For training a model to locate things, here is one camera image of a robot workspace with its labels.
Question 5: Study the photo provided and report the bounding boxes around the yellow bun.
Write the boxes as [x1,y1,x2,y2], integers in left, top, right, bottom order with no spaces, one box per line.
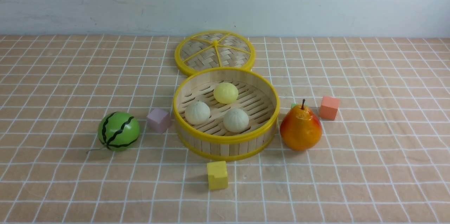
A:
[213,82,238,105]

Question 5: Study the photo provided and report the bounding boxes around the white bun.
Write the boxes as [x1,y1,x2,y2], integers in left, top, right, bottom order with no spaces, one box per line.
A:
[185,101,211,125]
[223,108,249,133]

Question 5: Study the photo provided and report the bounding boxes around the bamboo steamer tray yellow rim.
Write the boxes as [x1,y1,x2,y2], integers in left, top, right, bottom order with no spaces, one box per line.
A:
[173,68,280,161]

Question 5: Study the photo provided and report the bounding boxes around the woven steamer lid yellow rim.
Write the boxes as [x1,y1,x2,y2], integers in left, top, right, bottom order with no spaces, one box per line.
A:
[174,30,256,76]

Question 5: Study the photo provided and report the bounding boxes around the purple cube block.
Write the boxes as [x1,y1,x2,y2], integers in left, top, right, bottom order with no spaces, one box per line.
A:
[146,108,172,133]

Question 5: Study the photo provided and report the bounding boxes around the yellow cube block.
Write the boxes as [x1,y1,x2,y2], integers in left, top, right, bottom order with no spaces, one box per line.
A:
[207,160,229,191]

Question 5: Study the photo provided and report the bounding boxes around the orange toy pear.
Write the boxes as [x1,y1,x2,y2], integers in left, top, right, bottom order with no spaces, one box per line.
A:
[279,99,322,151]

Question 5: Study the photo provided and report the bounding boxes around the orange cube block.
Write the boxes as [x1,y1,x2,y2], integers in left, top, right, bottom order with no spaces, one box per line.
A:
[319,96,340,121]

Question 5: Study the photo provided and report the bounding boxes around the green toy watermelon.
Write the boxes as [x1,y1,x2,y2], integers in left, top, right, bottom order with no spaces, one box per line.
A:
[87,111,140,153]

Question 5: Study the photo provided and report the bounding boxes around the checked orange tablecloth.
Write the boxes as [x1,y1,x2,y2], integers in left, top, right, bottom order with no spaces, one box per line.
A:
[0,35,450,224]

